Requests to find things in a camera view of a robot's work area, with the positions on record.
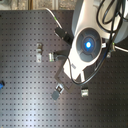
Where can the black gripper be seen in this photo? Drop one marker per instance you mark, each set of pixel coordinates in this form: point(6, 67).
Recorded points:
point(64, 83)

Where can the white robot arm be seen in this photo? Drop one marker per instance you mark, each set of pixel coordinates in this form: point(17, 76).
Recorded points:
point(92, 21)

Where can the black perforated board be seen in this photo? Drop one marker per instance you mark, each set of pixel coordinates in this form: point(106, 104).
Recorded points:
point(25, 100)

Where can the metal cable clip lower-right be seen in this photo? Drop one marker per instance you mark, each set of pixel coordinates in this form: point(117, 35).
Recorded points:
point(84, 92)

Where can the metal cable clip centre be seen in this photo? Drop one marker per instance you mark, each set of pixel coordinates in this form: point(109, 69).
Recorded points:
point(52, 57)

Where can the metal cable clip lower-left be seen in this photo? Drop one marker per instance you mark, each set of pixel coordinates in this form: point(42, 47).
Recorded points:
point(38, 57)

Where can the metal cable clip upper-left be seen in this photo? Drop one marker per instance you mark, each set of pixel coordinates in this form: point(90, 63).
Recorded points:
point(39, 46)

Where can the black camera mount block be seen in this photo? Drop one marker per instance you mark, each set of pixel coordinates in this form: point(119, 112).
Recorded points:
point(63, 35)

